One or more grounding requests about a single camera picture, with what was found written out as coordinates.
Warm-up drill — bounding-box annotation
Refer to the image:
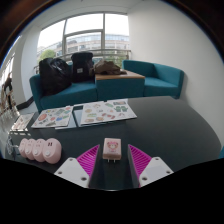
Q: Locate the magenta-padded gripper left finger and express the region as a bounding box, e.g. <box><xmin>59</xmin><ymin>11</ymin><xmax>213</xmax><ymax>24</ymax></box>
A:
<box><xmin>53</xmin><ymin>143</ymin><xmax>101</xmax><ymax>189</ymax></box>

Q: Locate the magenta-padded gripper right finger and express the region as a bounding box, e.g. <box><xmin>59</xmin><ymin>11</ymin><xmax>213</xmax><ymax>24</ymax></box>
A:
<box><xmin>127</xmin><ymin>143</ymin><xmax>174</xmax><ymax>188</ymax></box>

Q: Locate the pink charger block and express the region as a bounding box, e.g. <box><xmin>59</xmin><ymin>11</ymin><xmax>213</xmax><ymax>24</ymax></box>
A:
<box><xmin>101</xmin><ymin>137</ymin><xmax>123</xmax><ymax>164</ymax></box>

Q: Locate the pink power strip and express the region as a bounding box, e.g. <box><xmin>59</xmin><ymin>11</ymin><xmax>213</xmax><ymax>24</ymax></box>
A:
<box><xmin>18</xmin><ymin>137</ymin><xmax>63</xmax><ymax>165</ymax></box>

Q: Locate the sticker sheet with red circle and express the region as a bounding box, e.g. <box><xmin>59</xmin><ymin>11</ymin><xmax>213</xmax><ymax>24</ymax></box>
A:
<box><xmin>31</xmin><ymin>105</ymin><xmax>75</xmax><ymax>130</ymax></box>

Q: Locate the large sticker sheet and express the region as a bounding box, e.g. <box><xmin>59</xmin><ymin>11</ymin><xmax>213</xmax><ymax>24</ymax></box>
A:
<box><xmin>79</xmin><ymin>98</ymin><xmax>138</xmax><ymax>126</ymax></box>

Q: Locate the teal sofa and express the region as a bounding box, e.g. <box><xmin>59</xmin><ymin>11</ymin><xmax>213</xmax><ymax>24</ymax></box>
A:
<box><xmin>29</xmin><ymin>59</ymin><xmax>185</xmax><ymax>113</ymax></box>

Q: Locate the bulky black backpack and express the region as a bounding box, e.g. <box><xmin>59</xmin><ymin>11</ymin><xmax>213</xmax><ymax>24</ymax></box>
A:
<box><xmin>38</xmin><ymin>57</ymin><xmax>72</xmax><ymax>97</ymax></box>

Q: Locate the wooden sofa table top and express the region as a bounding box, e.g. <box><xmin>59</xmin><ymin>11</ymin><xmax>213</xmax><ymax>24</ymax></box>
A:
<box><xmin>94</xmin><ymin>69</ymin><xmax>146</xmax><ymax>82</ymax></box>

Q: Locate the black backpack with label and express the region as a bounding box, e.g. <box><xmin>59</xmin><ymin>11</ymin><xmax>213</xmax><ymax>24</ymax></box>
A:
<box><xmin>70</xmin><ymin>51</ymin><xmax>95</xmax><ymax>84</ymax></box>

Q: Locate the brown jacket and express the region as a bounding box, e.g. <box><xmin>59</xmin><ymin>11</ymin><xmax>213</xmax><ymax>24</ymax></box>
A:
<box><xmin>92</xmin><ymin>59</ymin><xmax>128</xmax><ymax>76</ymax></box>

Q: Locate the grey window frame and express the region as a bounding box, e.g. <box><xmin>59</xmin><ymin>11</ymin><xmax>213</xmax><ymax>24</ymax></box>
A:
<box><xmin>35</xmin><ymin>12</ymin><xmax>132</xmax><ymax>74</ymax></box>

